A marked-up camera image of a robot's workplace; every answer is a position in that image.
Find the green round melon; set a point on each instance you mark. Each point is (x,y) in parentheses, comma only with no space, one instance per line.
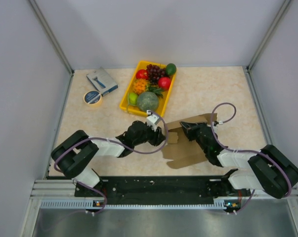
(147,101)

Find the right aluminium frame post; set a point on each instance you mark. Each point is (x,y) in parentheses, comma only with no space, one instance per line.
(286,4)

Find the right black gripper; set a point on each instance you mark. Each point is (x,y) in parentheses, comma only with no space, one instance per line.
(190,128)

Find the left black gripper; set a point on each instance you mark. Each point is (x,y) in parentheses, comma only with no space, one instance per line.
(157,137)

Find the red apple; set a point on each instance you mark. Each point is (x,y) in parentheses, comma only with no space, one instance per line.
(142,74)

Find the small green lime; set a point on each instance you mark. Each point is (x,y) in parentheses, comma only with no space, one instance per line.
(132,98)

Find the left aluminium frame post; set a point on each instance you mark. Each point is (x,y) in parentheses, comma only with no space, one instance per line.
(50,35)

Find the orange pineapple with leaves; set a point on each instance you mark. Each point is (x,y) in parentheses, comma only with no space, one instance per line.
(142,85)

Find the blue razor package box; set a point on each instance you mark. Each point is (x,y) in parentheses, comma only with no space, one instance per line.
(102,81)

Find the red pomegranate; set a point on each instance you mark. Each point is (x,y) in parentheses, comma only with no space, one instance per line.
(164,83)

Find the yellow plastic tray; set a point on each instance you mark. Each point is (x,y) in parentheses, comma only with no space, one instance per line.
(125,106)

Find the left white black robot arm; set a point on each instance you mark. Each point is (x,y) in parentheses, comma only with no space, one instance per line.
(73,155)

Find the green avocado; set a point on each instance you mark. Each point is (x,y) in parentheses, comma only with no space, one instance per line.
(170,69)

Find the brown cardboard box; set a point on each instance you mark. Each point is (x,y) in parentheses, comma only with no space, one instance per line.
(179,151)

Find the aluminium front rail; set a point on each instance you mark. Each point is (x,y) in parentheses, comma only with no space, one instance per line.
(67,194)

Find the beige masking tape roll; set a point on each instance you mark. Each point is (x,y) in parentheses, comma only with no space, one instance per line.
(93,98)

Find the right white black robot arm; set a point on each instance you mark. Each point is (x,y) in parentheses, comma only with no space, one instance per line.
(268,170)

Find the dark purple grape bunch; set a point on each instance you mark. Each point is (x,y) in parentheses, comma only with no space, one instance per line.
(154,73)

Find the aluminium frame post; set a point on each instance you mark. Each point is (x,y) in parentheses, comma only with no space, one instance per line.
(286,4)
(50,35)

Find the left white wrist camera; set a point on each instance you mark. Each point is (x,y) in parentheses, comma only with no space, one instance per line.
(152,119)

